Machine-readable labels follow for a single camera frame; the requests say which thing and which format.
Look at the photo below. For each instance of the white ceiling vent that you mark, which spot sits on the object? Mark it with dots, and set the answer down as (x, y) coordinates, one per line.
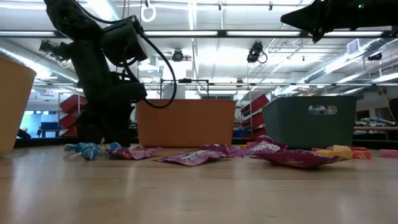
(353, 46)

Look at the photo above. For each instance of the teal plastic bin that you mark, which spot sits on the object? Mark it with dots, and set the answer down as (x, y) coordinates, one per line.
(289, 124)

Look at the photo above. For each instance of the black aluminium table frame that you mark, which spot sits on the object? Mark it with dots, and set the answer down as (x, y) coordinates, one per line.
(46, 142)

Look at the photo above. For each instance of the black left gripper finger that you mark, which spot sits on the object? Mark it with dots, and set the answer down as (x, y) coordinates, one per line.
(107, 127)
(125, 127)

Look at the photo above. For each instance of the black ceiling speaker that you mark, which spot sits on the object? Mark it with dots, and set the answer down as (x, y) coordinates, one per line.
(374, 56)

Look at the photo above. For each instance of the wooden background table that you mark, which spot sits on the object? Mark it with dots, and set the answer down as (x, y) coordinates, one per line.
(373, 127)

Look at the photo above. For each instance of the yellow plastic bin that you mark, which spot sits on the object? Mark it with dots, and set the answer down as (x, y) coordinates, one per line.
(15, 109)

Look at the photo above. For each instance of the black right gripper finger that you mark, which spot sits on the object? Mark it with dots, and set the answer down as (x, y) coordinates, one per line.
(306, 24)
(303, 12)

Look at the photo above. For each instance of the red bin rack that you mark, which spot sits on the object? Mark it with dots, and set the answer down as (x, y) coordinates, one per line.
(70, 104)
(256, 104)

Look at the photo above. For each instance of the black background rail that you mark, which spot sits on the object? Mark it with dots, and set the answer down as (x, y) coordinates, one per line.
(280, 84)

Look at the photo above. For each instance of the orange plastic bin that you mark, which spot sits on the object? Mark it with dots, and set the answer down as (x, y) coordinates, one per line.
(186, 124)

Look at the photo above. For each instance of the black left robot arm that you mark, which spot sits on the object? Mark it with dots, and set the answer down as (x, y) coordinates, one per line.
(71, 18)

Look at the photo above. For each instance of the pink Starburst candy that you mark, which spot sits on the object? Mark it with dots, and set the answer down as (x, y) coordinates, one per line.
(320, 149)

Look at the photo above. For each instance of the black ceiling camera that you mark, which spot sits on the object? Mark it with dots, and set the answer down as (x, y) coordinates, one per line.
(178, 55)

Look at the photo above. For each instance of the purple Skittles candy bag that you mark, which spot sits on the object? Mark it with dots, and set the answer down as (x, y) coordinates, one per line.
(264, 146)
(192, 157)
(227, 150)
(133, 152)
(295, 158)

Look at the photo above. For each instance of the white LED light bar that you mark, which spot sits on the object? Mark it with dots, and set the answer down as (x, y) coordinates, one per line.
(262, 33)
(351, 33)
(25, 33)
(180, 33)

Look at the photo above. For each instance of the black overhead frame bar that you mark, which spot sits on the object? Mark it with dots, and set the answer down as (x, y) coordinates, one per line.
(222, 33)

